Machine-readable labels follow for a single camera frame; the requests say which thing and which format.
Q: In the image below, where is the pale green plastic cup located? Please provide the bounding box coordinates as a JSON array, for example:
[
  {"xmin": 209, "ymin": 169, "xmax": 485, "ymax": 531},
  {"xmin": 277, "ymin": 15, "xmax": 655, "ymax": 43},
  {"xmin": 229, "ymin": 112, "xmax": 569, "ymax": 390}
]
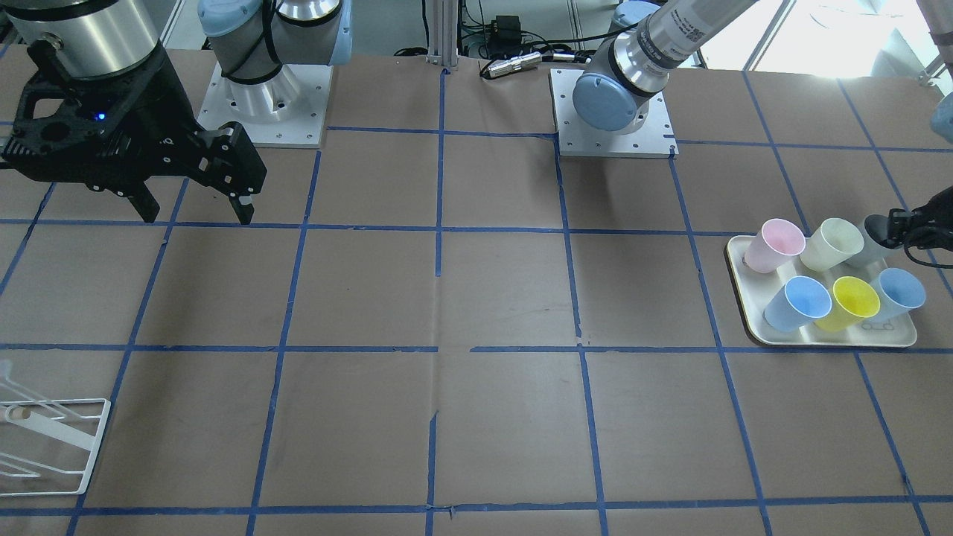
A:
[{"xmin": 799, "ymin": 217, "xmax": 864, "ymax": 272}]

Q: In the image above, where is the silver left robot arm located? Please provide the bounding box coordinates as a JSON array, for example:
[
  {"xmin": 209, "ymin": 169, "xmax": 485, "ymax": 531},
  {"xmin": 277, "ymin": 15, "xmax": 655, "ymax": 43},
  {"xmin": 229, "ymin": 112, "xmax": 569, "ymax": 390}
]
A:
[{"xmin": 572, "ymin": 1, "xmax": 951, "ymax": 257}]

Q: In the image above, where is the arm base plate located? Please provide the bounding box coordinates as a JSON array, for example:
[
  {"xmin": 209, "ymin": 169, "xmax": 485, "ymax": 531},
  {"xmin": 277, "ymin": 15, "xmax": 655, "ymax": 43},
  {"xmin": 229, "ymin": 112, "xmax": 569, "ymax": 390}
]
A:
[
  {"xmin": 550, "ymin": 68, "xmax": 680, "ymax": 159},
  {"xmin": 197, "ymin": 65, "xmax": 334, "ymax": 149}
]

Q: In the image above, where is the pink plastic cup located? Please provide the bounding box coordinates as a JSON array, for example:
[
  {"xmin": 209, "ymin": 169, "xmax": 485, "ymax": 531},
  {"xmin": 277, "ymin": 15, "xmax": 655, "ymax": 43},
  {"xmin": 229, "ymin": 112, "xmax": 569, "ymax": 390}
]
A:
[{"xmin": 742, "ymin": 218, "xmax": 806, "ymax": 274}]

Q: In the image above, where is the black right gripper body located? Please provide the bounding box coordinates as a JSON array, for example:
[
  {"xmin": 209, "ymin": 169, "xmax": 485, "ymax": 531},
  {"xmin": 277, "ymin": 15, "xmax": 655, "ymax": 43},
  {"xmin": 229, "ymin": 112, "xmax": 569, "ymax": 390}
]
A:
[{"xmin": 2, "ymin": 41, "xmax": 267, "ymax": 198}]

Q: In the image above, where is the white wire cup rack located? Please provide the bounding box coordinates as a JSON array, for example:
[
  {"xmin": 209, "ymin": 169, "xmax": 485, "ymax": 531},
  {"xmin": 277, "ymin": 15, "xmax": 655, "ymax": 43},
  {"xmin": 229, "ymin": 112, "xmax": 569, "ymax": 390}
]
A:
[{"xmin": 1, "ymin": 359, "xmax": 110, "ymax": 497}]

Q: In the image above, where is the light blue plastic cup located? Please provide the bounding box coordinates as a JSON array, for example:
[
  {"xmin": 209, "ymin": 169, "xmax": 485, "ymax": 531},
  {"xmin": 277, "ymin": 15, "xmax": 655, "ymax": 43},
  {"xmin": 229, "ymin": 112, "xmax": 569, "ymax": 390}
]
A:
[{"xmin": 763, "ymin": 275, "xmax": 832, "ymax": 332}]

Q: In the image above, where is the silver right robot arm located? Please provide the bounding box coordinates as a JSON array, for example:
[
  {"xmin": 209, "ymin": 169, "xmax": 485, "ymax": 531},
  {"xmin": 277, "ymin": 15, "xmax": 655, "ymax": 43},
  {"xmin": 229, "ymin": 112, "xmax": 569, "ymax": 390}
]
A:
[{"xmin": 2, "ymin": 1, "xmax": 353, "ymax": 224}]

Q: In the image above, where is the cream plastic tray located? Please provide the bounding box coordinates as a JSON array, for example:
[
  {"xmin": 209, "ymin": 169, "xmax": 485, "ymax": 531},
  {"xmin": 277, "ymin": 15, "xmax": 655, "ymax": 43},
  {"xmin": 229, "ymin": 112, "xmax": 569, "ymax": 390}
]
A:
[{"xmin": 725, "ymin": 235, "xmax": 925, "ymax": 348}]

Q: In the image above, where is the yellow plastic cup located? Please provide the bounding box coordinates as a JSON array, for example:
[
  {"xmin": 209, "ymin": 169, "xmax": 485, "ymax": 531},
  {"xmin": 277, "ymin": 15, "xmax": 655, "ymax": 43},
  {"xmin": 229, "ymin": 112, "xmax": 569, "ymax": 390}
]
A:
[{"xmin": 814, "ymin": 275, "xmax": 882, "ymax": 332}]

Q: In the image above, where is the aluminium frame post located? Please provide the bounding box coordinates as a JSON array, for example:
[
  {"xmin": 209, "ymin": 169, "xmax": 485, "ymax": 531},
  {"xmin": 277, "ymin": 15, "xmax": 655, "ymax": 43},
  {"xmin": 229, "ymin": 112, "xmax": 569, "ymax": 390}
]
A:
[{"xmin": 424, "ymin": 0, "xmax": 462, "ymax": 74}]

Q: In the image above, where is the grey plastic cup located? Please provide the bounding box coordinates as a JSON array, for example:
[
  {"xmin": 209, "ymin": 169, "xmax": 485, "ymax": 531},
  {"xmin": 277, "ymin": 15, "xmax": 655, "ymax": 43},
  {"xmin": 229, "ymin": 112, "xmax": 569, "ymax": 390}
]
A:
[{"xmin": 845, "ymin": 214, "xmax": 902, "ymax": 268}]

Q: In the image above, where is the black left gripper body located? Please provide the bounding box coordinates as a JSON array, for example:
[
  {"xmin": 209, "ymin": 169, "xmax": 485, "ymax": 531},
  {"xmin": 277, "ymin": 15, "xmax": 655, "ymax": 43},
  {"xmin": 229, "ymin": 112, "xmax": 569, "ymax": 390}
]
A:
[{"xmin": 885, "ymin": 187, "xmax": 952, "ymax": 269}]

